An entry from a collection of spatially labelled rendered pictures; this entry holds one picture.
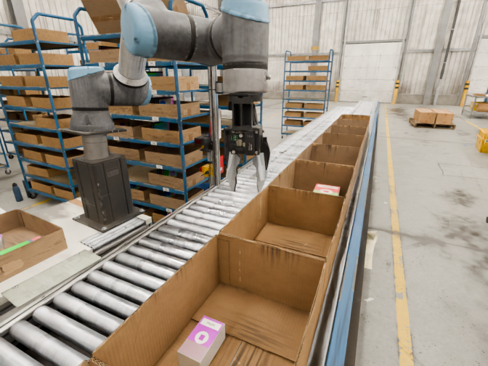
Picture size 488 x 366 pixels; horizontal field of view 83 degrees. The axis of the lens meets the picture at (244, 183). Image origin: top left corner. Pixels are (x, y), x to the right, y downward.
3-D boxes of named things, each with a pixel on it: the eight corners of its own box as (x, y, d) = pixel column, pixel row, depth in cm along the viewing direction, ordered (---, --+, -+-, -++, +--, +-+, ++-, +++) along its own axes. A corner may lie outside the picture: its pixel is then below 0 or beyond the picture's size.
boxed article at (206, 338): (179, 367, 57) (176, 351, 56) (205, 329, 66) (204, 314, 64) (201, 378, 55) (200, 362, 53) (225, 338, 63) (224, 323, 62)
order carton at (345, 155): (308, 168, 180) (311, 142, 174) (356, 174, 169) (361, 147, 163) (292, 189, 147) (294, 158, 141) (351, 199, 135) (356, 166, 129)
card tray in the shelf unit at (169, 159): (145, 162, 242) (144, 150, 239) (167, 153, 268) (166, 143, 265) (183, 168, 227) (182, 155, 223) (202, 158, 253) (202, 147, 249)
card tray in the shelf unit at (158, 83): (136, 89, 221) (133, 76, 218) (162, 88, 247) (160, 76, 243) (176, 91, 205) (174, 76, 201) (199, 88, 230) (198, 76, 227)
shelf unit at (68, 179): (29, 199, 347) (-27, 19, 276) (67, 186, 387) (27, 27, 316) (78, 216, 305) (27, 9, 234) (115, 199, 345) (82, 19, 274)
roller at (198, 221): (178, 218, 154) (177, 210, 152) (265, 241, 134) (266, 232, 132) (172, 223, 150) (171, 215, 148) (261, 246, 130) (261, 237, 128)
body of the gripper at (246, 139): (222, 157, 56) (221, 94, 52) (231, 149, 64) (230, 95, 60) (260, 158, 55) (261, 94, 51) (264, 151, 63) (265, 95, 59)
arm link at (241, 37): (249, 10, 58) (281, -4, 50) (249, 73, 62) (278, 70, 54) (209, 1, 53) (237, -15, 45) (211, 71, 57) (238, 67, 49)
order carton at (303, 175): (292, 189, 147) (294, 158, 141) (351, 199, 136) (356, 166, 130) (266, 222, 114) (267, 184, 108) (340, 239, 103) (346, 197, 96)
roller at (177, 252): (144, 242, 132) (142, 234, 131) (242, 274, 112) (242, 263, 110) (136, 248, 128) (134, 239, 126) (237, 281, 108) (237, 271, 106)
